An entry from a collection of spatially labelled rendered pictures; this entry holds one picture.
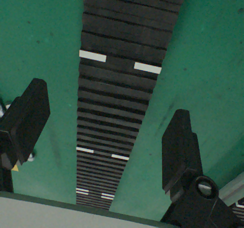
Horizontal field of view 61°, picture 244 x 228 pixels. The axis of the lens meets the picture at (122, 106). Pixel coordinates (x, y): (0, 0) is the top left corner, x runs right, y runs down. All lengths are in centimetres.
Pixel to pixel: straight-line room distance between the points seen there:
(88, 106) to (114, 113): 2
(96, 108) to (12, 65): 9
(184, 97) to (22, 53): 14
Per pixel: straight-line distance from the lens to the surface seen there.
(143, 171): 30
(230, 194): 33
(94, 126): 17
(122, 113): 15
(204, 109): 20
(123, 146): 18
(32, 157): 31
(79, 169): 24
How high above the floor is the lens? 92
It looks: 44 degrees down
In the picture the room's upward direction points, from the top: 170 degrees counter-clockwise
